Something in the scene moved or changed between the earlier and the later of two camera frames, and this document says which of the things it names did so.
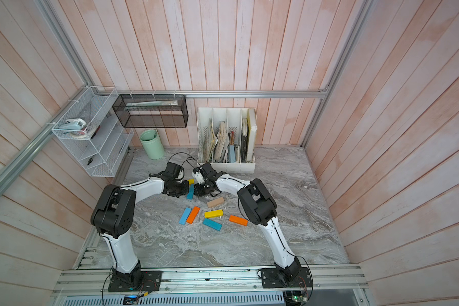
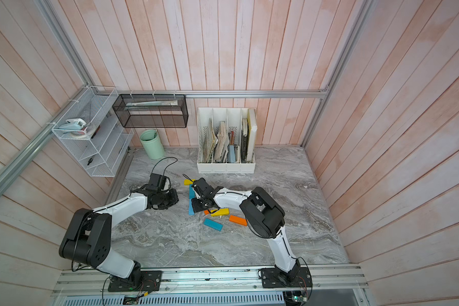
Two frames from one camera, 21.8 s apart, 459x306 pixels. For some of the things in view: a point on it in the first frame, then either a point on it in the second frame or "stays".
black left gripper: x=185 y=183 -> x=174 y=199
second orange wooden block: x=238 y=220 stays
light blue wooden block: x=185 y=215 -> x=190 y=208
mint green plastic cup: x=152 y=143 stays
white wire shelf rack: x=91 y=130 stays
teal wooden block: x=191 y=192 stays
